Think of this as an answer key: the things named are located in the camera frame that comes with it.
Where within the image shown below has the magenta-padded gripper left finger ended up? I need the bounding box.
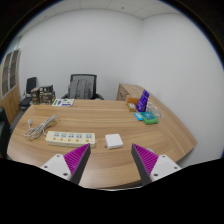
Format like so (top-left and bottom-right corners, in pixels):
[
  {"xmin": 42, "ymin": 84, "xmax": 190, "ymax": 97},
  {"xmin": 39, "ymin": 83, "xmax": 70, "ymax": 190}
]
[{"xmin": 40, "ymin": 143, "xmax": 92, "ymax": 185}]

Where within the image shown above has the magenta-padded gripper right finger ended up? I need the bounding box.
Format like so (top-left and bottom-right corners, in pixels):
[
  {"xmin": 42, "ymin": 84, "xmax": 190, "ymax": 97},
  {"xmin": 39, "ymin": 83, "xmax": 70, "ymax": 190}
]
[{"xmin": 130, "ymin": 143, "xmax": 183, "ymax": 186}]

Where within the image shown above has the white charger block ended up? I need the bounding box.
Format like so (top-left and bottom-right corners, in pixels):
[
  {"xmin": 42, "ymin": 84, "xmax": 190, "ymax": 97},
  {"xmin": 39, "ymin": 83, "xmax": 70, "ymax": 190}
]
[{"xmin": 104, "ymin": 133, "xmax": 124, "ymax": 150}]

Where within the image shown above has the cream power strip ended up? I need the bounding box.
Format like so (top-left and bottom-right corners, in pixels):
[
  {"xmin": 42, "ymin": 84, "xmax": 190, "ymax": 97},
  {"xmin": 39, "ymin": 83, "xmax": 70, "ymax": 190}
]
[{"xmin": 45, "ymin": 130, "xmax": 97, "ymax": 148}]

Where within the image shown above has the teal flat box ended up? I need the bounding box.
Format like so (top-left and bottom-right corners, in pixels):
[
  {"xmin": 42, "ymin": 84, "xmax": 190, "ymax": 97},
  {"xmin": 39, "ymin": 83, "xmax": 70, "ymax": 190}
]
[{"xmin": 139, "ymin": 110, "xmax": 156, "ymax": 121}]

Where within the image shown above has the small blue box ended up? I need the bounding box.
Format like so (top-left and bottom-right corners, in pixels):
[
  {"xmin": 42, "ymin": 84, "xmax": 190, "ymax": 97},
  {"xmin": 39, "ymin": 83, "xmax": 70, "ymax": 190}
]
[{"xmin": 133, "ymin": 112, "xmax": 144, "ymax": 122}]

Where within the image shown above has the clear plastic bag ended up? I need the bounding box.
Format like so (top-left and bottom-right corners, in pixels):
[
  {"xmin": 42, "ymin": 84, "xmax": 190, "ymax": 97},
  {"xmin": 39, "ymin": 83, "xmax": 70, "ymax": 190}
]
[{"xmin": 146, "ymin": 101, "xmax": 163, "ymax": 118}]

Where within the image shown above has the white green printed leaflet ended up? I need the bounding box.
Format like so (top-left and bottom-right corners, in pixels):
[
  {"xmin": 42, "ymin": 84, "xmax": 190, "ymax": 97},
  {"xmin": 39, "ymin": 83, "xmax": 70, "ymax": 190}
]
[{"xmin": 51, "ymin": 98, "xmax": 75, "ymax": 108}]

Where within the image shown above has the black sofa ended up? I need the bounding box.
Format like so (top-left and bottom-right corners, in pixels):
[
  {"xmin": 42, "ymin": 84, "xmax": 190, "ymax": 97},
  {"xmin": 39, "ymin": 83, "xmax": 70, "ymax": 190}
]
[{"xmin": 0, "ymin": 106, "xmax": 13, "ymax": 158}]

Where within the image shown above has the small yellow packet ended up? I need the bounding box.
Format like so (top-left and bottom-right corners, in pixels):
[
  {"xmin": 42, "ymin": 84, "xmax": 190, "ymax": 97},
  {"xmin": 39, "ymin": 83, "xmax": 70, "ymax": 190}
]
[{"xmin": 127, "ymin": 102, "xmax": 138, "ymax": 112}]

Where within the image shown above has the purple standing pouch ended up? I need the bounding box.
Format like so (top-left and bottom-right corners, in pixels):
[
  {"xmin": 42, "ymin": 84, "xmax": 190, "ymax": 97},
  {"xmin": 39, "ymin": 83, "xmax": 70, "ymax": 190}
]
[{"xmin": 135, "ymin": 89, "xmax": 150, "ymax": 113}]

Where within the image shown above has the orange box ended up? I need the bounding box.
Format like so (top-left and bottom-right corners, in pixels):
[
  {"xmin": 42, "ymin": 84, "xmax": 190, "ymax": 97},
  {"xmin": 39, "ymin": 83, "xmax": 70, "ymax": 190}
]
[{"xmin": 125, "ymin": 95, "xmax": 141, "ymax": 106}]

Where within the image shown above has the grey backpack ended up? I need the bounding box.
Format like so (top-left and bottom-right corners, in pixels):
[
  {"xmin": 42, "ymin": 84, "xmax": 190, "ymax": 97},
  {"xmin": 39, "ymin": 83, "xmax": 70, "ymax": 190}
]
[{"xmin": 67, "ymin": 79, "xmax": 93, "ymax": 100}]

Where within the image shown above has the wooden glass-door cabinet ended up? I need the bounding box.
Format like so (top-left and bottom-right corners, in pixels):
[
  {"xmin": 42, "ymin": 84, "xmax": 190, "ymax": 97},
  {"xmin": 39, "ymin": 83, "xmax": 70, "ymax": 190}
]
[{"xmin": 0, "ymin": 49, "xmax": 22, "ymax": 125}]

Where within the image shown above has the black visitor chair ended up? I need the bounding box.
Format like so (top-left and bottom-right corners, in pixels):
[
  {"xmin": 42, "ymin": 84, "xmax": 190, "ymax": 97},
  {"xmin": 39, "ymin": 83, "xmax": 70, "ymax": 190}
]
[{"xmin": 18, "ymin": 76, "xmax": 38, "ymax": 111}]

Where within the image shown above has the low wooden side cabinet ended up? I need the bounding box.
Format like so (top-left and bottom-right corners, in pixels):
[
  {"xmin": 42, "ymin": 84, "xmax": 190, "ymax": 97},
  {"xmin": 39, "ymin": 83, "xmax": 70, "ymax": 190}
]
[{"xmin": 115, "ymin": 83, "xmax": 146, "ymax": 102}]

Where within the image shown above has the black mesh office chair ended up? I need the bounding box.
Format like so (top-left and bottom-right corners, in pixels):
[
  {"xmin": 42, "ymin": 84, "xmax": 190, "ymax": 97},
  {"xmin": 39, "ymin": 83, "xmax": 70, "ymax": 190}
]
[{"xmin": 60, "ymin": 73, "xmax": 105, "ymax": 101}]

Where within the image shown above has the white power strip cable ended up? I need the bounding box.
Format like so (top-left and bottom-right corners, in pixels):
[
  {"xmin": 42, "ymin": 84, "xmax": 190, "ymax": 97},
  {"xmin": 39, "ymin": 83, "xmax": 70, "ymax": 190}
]
[{"xmin": 23, "ymin": 113, "xmax": 60, "ymax": 141}]

